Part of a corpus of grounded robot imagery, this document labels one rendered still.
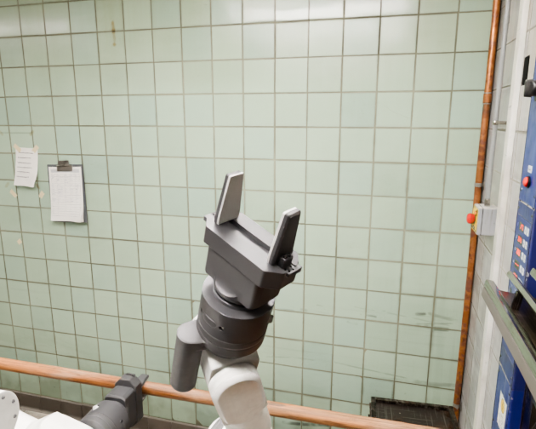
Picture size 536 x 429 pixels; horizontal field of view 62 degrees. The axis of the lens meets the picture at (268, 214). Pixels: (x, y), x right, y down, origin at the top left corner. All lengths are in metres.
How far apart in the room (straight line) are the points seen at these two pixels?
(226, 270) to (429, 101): 1.67
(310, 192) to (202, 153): 0.57
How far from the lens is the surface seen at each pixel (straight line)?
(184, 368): 0.59
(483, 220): 1.78
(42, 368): 1.33
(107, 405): 1.07
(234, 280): 0.50
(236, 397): 0.60
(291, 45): 2.14
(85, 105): 2.58
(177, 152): 2.31
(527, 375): 0.90
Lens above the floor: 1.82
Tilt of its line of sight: 12 degrees down
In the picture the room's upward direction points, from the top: straight up
